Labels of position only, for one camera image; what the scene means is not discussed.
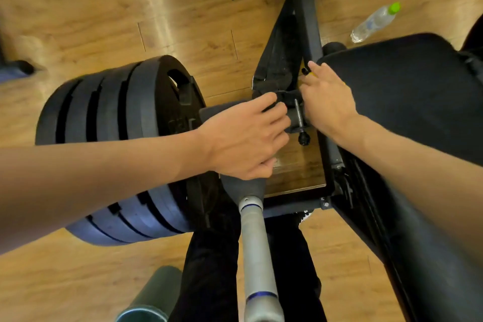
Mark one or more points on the black glossy bench pad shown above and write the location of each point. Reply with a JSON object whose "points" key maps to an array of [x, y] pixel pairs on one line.
{"points": [[434, 257]]}

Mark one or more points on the silver bar with blue rings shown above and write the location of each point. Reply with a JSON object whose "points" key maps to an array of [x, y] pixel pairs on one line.
{"points": [[256, 250]]}

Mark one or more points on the person's left hand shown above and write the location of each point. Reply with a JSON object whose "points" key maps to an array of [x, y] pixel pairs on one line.
{"points": [[237, 140]]}

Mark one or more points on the person's black trousers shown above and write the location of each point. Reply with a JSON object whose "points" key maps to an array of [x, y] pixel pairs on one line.
{"points": [[211, 276]]}

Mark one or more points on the dark green tumbler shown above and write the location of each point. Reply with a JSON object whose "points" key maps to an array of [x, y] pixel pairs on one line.
{"points": [[154, 295]]}

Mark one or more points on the person's right hand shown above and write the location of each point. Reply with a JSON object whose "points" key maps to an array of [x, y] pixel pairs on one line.
{"points": [[330, 104]]}

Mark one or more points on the black seat pad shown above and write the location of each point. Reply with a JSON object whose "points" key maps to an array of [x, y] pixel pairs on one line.
{"points": [[407, 84]]}

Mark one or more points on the person's left middle finger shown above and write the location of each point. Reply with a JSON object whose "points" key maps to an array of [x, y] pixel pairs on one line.
{"points": [[281, 126]]}

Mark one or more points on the person's left little finger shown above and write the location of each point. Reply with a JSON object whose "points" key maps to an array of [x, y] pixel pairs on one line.
{"points": [[264, 99]]}

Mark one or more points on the grey plate loading sleeve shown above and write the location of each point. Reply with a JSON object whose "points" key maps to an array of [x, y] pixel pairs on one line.
{"points": [[215, 110]]}

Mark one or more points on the black knob pin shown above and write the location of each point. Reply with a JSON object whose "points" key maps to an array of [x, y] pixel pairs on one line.
{"points": [[303, 137]]}

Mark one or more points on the person's left thumb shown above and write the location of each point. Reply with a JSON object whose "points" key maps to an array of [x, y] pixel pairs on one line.
{"points": [[258, 172]]}

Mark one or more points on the clear bottle with green cap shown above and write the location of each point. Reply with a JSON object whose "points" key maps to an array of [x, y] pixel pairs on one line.
{"points": [[371, 23]]}

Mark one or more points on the dark blue equipment foot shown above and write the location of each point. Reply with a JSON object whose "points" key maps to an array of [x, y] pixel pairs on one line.
{"points": [[15, 71]]}

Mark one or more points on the black adjustment clamp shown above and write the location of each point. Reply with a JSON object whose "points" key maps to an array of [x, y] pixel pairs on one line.
{"points": [[291, 99]]}

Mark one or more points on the black round knob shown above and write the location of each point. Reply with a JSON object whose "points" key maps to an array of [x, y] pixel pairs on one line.
{"points": [[334, 48]]}

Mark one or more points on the person's left forearm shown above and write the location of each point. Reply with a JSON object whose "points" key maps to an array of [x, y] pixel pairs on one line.
{"points": [[94, 186]]}

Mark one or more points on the person's right forearm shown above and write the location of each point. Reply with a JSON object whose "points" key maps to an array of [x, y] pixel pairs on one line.
{"points": [[415, 167]]}

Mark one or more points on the black machine frame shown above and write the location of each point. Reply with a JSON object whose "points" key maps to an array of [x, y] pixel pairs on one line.
{"points": [[305, 12]]}

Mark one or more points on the person's right fingers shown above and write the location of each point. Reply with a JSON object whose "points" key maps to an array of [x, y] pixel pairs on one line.
{"points": [[310, 82]]}

